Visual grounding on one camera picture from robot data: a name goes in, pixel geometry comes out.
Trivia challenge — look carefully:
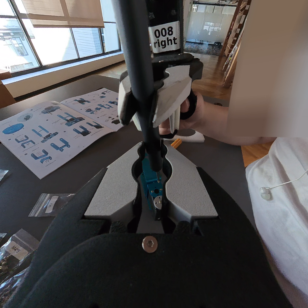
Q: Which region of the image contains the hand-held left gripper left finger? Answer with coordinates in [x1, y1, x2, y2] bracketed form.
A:
[84, 141, 145, 222]

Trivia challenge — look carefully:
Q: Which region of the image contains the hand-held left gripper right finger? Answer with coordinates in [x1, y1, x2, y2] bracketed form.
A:
[162, 143, 218, 223]

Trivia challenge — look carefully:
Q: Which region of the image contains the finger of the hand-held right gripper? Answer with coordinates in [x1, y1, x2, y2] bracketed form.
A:
[152, 65, 192, 128]
[117, 79, 145, 132]

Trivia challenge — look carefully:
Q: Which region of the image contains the blue servo bracket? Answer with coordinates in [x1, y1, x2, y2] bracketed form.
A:
[140, 149, 167, 221]

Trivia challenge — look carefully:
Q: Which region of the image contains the black electric screwdriver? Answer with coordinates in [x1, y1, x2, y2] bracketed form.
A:
[113, 0, 166, 183]

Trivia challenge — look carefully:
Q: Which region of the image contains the dark grey desk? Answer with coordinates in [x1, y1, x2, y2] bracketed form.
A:
[0, 74, 257, 272]

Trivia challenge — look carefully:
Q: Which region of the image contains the person's right hand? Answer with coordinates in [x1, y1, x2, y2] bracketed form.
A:
[159, 93, 218, 141]

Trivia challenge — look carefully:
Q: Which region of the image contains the white foam block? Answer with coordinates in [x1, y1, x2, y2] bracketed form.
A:
[179, 129, 205, 144]

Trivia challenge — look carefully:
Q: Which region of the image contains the zip bag of small nuts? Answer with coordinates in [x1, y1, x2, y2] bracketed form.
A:
[28, 193, 75, 217]

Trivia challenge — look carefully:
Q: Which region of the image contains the white earphone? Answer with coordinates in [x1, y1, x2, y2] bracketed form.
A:
[259, 168, 308, 201]

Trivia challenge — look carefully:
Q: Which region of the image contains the assembly instruction booklet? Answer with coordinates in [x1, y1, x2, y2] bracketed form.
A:
[0, 90, 122, 180]

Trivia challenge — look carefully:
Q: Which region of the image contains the large window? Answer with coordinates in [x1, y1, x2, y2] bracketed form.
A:
[0, 0, 122, 73]

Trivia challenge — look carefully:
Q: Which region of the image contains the beige roller blind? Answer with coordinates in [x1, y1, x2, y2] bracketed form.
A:
[13, 0, 105, 28]

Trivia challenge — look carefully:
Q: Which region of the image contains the person in white shirt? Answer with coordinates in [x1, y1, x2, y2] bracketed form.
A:
[245, 137, 308, 308]

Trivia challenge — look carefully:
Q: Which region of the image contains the zip bag of screws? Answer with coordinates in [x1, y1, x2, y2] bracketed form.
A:
[0, 228, 41, 287]

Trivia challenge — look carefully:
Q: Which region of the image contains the brown cardboard box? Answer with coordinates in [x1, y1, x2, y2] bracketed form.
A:
[0, 69, 16, 109]

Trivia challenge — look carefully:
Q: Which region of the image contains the wooden frame structure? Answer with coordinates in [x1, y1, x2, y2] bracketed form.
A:
[220, 0, 252, 88]

